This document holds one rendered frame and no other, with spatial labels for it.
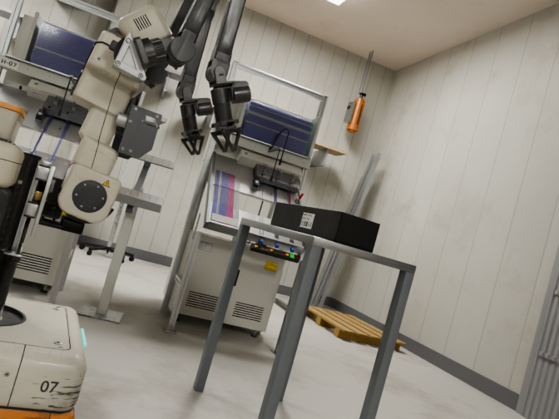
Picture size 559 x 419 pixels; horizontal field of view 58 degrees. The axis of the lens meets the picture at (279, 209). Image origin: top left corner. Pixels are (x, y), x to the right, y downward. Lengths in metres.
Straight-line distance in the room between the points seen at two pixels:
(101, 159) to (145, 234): 4.66
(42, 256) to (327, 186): 4.30
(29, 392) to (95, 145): 0.74
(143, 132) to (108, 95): 0.16
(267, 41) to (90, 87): 5.21
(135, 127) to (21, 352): 0.74
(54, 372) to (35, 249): 1.96
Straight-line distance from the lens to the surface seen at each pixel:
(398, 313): 1.92
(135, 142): 1.69
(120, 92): 1.75
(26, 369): 1.59
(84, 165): 1.69
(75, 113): 3.53
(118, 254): 3.21
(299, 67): 6.88
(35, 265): 3.50
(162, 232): 6.34
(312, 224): 1.95
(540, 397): 4.12
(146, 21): 1.79
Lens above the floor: 0.78
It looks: 3 degrees up
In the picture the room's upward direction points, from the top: 16 degrees clockwise
